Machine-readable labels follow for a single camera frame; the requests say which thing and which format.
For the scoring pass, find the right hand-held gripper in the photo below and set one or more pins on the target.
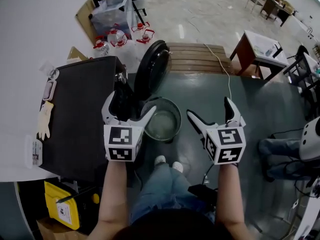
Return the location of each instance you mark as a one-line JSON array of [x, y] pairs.
[[227, 144]]

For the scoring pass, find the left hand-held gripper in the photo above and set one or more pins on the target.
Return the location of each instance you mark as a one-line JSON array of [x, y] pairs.
[[120, 139]]

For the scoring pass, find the grey laundry basket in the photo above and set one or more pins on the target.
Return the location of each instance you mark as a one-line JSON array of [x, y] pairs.
[[162, 124]]

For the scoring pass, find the black washing machine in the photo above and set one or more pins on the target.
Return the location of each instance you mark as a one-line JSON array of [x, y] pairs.
[[82, 104]]

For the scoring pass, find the person's right forearm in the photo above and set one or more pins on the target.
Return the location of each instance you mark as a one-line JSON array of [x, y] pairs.
[[230, 196]]

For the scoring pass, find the person's left forearm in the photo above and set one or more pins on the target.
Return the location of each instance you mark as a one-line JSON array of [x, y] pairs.
[[112, 196]]

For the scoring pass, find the round black washing machine door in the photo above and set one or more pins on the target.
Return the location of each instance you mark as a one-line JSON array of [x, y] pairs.
[[152, 69]]

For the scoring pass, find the clear plastic storage box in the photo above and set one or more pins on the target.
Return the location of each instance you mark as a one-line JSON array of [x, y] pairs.
[[112, 16]]

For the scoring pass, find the white perforated shoe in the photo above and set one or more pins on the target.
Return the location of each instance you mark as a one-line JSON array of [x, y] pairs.
[[160, 160], [177, 166]]

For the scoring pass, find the wooden slat platform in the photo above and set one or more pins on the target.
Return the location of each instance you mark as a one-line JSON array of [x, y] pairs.
[[197, 59]]

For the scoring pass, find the black waist pouch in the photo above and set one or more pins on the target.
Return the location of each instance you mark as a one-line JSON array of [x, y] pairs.
[[202, 192]]

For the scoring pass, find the small cardboard sheet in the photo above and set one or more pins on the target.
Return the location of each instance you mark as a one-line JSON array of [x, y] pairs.
[[75, 55]]

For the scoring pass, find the pink lidded box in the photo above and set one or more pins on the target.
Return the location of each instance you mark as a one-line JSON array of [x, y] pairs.
[[49, 90]]

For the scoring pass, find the white rubber glove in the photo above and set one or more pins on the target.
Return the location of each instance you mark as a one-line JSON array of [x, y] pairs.
[[45, 119]]

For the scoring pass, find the brown table with white top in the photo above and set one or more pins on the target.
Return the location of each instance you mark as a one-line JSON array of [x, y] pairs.
[[262, 51]]

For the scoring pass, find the person's legs in blue jeans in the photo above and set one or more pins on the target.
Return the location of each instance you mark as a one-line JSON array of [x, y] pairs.
[[165, 191]]

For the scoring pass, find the white round device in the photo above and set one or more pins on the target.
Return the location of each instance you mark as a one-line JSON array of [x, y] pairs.
[[311, 139]]

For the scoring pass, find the black mesh chair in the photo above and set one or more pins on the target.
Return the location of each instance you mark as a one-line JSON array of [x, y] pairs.
[[300, 69]]

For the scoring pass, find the large cardboard sheet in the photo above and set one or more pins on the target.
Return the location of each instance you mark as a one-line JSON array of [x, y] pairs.
[[83, 16]]

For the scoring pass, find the yellow plastic case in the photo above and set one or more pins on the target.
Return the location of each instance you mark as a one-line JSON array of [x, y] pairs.
[[62, 204]]

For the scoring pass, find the dark wooden table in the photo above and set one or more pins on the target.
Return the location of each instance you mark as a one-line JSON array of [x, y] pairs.
[[271, 6]]

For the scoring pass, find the brown cardboard box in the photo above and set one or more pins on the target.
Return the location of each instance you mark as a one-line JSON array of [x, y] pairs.
[[52, 230]]

